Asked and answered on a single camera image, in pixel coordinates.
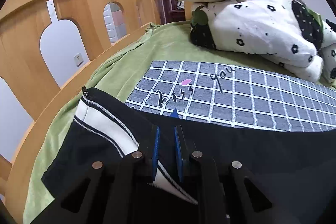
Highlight black pants with white stripe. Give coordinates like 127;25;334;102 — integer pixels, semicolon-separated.
34;88;335;223

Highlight grey checked bed sheet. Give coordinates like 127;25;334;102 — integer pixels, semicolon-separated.
126;61;335;132

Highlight green bed blanket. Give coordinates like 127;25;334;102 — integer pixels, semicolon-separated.
23;22;336;224

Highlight white floral black quilt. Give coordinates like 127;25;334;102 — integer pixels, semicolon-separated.
190;0;335;84

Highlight white wall socket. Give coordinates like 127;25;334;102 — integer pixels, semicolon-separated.
73;53;84;67

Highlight wooden bed frame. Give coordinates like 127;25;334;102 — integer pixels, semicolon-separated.
0;0;193;224

